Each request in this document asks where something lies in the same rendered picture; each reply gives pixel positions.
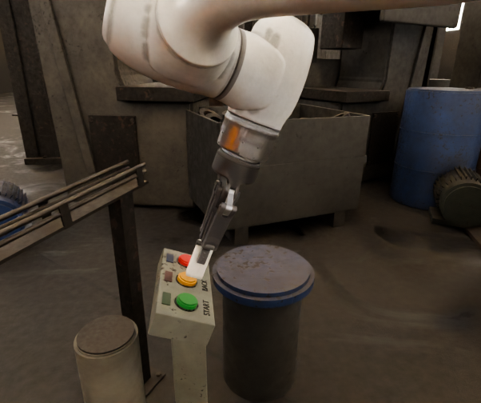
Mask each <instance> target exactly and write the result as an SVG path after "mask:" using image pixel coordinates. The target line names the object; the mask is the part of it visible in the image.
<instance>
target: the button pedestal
mask: <svg viewBox="0 0 481 403"><path fill-rule="evenodd" d="M167 253H171V254H174V259H173V263H171V262H167V261H166V258H167ZM182 254H187V253H182V252H178V251H175V250H172V249H166V248H164V249H163V251H162V254H161V258H160V261H159V263H158V267H157V277H156V282H155V288H154V294H153V304H152V309H151V315H150V321H149V331H148V334H149V335H152V336H156V337H163V338H168V339H171V344H172V355H173V378H174V389H175V401H176V403H208V395H207V366H206V345H207V344H208V342H209V339H210V337H211V335H212V332H213V330H214V327H215V320H214V312H213V298H212V290H211V283H210V275H209V263H208V265H207V267H206V270H205V273H204V275H203V278H202V279H197V283H196V284H195V285H193V286H187V285H183V284H181V283H180V282H179V281H178V280H177V277H178V274H179V273H182V272H186V270H187V268H188V266H185V265H182V264H181V263H180V262H179V261H178V258H179V256H180V255H182ZM188 255H190V256H192V255H191V254H188ZM165 271H170V272H173V280H172V282H169V281H164V280H165ZM163 292H166V293H171V304H170V305H163V304H161V303H162V294H163ZM180 293H190V294H192V295H193V296H194V297H195V298H196V299H197V300H198V304H197V307H196V308H195V309H184V308H182V307H180V306H179V305H178V304H177V296H178V295H179V294H180Z"/></svg>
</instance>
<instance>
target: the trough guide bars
mask: <svg viewBox="0 0 481 403"><path fill-rule="evenodd" d="M127 164H129V160H125V161H123V162H120V163H118V164H116V165H114V166H111V167H109V168H107V169H105V170H102V171H100V172H98V173H96V174H93V175H91V176H89V177H87V178H84V179H82V180H80V181H78V182H75V183H73V184H71V185H69V186H66V187H64V188H61V189H59V190H57V191H54V192H53V193H51V194H47V195H46V196H44V197H41V198H39V199H37V200H34V201H32V202H30V203H27V204H25V205H23V206H20V207H18V208H17V209H13V210H11V211H10V212H7V213H4V214H3V215H0V221H4V220H6V219H7V218H9V217H13V216H14V215H16V214H18V213H21V212H23V211H25V210H27V209H30V208H32V207H34V206H36V205H38V208H37V209H34V210H32V211H30V212H29V213H25V214H23V215H22V216H20V217H16V218H15V219H13V220H11V221H8V222H6V223H4V224H2V225H0V237H2V236H4V235H6V234H8V233H10V232H12V231H14V230H16V229H18V228H20V227H22V226H24V225H26V224H28V223H30V222H32V221H35V220H37V219H39V218H40V217H41V218H42V220H41V221H39V222H37V223H35V224H33V225H31V226H29V227H27V228H25V229H23V230H21V231H19V232H17V233H15V234H13V235H11V236H9V237H6V238H4V239H2V240H1V241H0V248H1V247H3V246H4V245H7V244H9V243H11V242H12V241H15V240H17V239H18V238H20V237H22V236H24V235H26V234H28V233H30V232H32V231H34V230H36V229H38V228H40V227H42V226H44V225H46V224H48V223H49V222H51V221H53V220H55V219H57V218H59V217H61V220H62V224H63V226H65V229H68V228H69V227H71V226H72V225H74V224H73V221H72V217H71V214H70V212H71V211H73V210H75V209H77V208H79V207H81V206H82V205H84V204H86V203H88V202H91V201H92V200H94V199H96V198H99V197H100V196H102V195H104V194H107V193H108V192H110V191H112V190H114V189H116V188H117V187H119V186H122V185H124V184H125V183H127V182H130V181H132V180H133V179H135V178H136V179H137V185H138V186H139V189H140V188H141V187H143V186H145V182H144V177H143V174H145V173H147V170H146V169H144V170H142V167H145V166H146V164H145V163H144V162H143V163H141V164H139V165H137V166H134V167H133V168H131V169H130V167H129V166H127V167H125V168H123V166H125V165H127ZM113 170H117V172H115V173H113V174H110V175H108V176H106V177H104V178H101V179H99V180H97V181H95V182H93V183H90V184H88V185H87V186H84V187H82V188H80V189H78V190H75V191H74V192H72V193H69V194H67V195H65V196H63V197H61V198H58V199H56V200H54V201H52V202H50V203H48V200H50V199H51V198H55V197H57V196H58V195H60V194H63V193H65V192H67V191H69V190H72V189H74V188H76V187H78V186H81V185H83V184H85V183H87V182H90V181H92V180H93V179H95V178H99V177H100V176H102V175H104V174H107V173H109V172H111V171H113ZM134 171H135V172H136V173H135V174H133V175H131V176H129V177H127V178H125V176H126V175H128V174H131V173H132V172H134ZM116 180H118V181H119V182H117V183H115V184H113V185H111V186H109V187H107V188H105V189H103V190H101V191H99V192H97V193H95V194H93V195H91V196H89V197H87V198H85V199H83V200H81V201H79V202H77V203H75V204H73V205H71V206H68V204H69V203H71V202H74V201H76V200H78V199H79V198H82V197H84V196H85V195H87V194H90V193H92V192H93V191H95V190H98V189H100V188H101V187H103V186H106V185H108V184H110V183H112V182H115V181H116ZM56 209H58V211H59V212H57V213H55V214H53V215H52V214H51V212H53V211H55V210H56Z"/></svg>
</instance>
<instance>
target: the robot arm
mask: <svg viewBox="0 0 481 403"><path fill-rule="evenodd" d="M477 1H481V0H107V1H106V5H105V13H104V19H103V25H102V36H103V39H104V40H105V42H106V44H107V45H108V47H109V50H110V51H111V52H112V53H113V54H114V55H115V56H116V57H117V58H118V59H119V60H120V61H122V62H123V63H125V64H126V65H127V66H128V67H130V68H132V69H133V70H135V71H137V72H138V73H140V74H143V75H145V76H146V77H148V78H152V79H153V80H156V81H158V82H161V83H163V84H166V85H168V86H172V87H174V88H177V89H179V90H183V91H186V92H189V93H192V94H200V95H204V96H207V97H210V98H214V99H216V100H217V101H219V102H222V103H224V104H225V105H227V106H228V110H227V113H226V114H225V119H224V121H223V124H222V126H221V132H220V134H219V137H218V139H217V143H218V145H220V146H221V148H220V149H218V150H217V154H216V156H215V158H214V161H213V164H212V168H213V170H214V171H215V172H216V173H217V174H219V175H220V176H221V178H220V181H218V180H216V181H215V182H214V187H213V193H212V196H211V198H210V201H209V205H208V208H207V210H206V213H205V217H204V220H203V222H202V225H201V228H200V231H201V233H200V236H199V237H200V239H198V240H197V241H196V246H195V249H194V251H193V255H192V257H191V259H190V262H189V265H188V268H187V270H186V276H188V277H194V278H197V279H202V278H203V275H204V273H205V270H206V267H207V265H208V263H209V259H210V258H211V255H212V253H213V251H216V250H217V247H218V246H219V244H220V242H221V239H222V238H223V236H224V234H225V231H226V230H227V227H228V225H229V223H230V221H231V219H232V218H233V216H234V214H235V213H236V211H237V207H236V206H234V205H235V203H236V202H237V201H238V199H239V196H240V192H238V191H239V188H240V185H242V184H246V185H251V184H252V183H254V181H255V180H256V176H257V174H258V172H259V169H260V163H259V162H266V161H267V160H268V158H269V156H270V154H271V152H272V148H273V147H274V145H275V142H276V139H277V138H278V137H279V132H280V130H281V128H282V126H283V124H284V123H285V121H286V120H287V119H288V118H289V116H290V115H291V114H292V112H293V110H294V108H295V106H296V104H297V102H298V100H299V97H300V95H301V92H302V90H303V88H304V84H305V81H306V79H307V76H308V71H309V68H310V65H311V62H312V55H313V51H314V44H315V38H314V34H313V33H312V31H311V30H310V29H309V28H308V26H306V25H305V24H304V23H303V22H302V21H301V20H299V19H298V18H295V17H293V16H296V15H308V14H331V13H343V12H356V11H368V10H391V9H403V8H415V7H426V6H444V5H452V4H459V3H465V2H477ZM257 19H260V20H259V21H258V22H257V23H256V24H255V25H254V27H253V28H252V31H251V32H249V31H247V30H242V29H241V28H239V27H238V26H239V25H241V24H243V23H245V22H249V21H253V20H257Z"/></svg>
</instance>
